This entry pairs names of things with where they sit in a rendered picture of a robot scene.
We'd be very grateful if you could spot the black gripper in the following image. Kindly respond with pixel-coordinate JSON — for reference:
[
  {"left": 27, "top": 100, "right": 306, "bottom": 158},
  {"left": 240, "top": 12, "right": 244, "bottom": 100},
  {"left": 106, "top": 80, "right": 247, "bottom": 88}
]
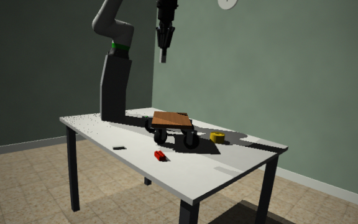
[{"left": 156, "top": 7, "right": 175, "bottom": 63}]

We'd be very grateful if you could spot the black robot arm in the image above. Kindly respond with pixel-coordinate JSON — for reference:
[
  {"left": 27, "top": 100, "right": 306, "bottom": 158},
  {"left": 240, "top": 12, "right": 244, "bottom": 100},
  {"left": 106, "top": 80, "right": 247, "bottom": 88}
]
[{"left": 92, "top": 0, "right": 178, "bottom": 59}]

